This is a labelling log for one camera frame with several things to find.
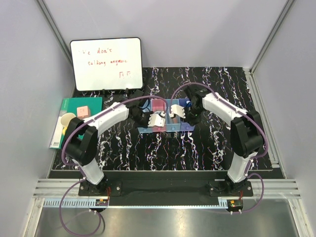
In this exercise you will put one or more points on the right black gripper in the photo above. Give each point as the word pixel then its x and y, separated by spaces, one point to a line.
pixel 192 121

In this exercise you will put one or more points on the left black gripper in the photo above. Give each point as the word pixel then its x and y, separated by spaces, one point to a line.
pixel 146 124

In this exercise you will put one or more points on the light blue bin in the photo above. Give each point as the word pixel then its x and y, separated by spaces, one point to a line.
pixel 146 108

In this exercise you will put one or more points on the grey blue glue stick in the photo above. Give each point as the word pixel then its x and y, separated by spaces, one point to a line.
pixel 188 105

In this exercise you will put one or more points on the pink bin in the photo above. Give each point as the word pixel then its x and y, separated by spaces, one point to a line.
pixel 158 105

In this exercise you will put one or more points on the teal blue bin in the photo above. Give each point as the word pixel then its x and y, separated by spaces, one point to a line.
pixel 170 126

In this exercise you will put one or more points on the purple bin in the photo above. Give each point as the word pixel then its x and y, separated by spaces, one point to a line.
pixel 184 126

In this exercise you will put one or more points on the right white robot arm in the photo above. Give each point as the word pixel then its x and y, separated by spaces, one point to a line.
pixel 247 137

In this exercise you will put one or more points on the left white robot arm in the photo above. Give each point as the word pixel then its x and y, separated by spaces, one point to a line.
pixel 79 145

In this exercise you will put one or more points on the black marbled table mat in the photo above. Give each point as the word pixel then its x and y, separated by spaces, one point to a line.
pixel 207 147

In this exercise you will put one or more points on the pink eraser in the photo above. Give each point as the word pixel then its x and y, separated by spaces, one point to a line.
pixel 83 112

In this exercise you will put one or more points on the white dry-erase board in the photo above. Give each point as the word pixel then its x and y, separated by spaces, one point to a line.
pixel 107 64

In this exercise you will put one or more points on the green notebook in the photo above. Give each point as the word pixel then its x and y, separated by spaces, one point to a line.
pixel 69 105

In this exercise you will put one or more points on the yellow cream mug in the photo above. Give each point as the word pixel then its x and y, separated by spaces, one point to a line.
pixel 65 120

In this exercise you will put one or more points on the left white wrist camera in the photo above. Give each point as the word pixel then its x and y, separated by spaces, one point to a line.
pixel 156 120

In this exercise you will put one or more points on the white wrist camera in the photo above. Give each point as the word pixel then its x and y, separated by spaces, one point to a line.
pixel 156 120
pixel 177 110

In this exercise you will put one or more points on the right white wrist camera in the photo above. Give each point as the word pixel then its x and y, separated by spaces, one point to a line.
pixel 177 110

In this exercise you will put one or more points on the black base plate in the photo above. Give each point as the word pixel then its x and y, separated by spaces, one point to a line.
pixel 164 192

